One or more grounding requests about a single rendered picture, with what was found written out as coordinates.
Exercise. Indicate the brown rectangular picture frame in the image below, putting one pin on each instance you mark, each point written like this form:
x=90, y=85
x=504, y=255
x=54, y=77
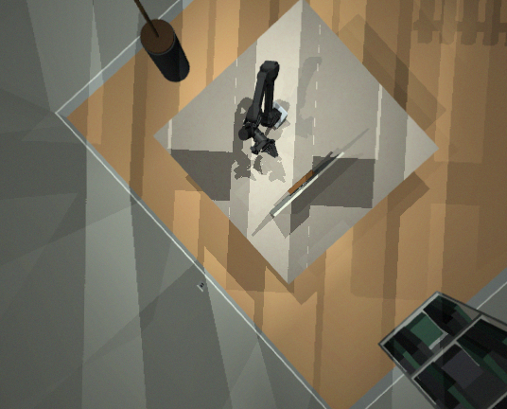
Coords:
x=301, y=181

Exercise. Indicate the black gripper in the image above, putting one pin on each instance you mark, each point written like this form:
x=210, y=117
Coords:
x=267, y=145

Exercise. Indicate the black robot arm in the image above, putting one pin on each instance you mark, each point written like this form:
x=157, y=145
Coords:
x=265, y=85

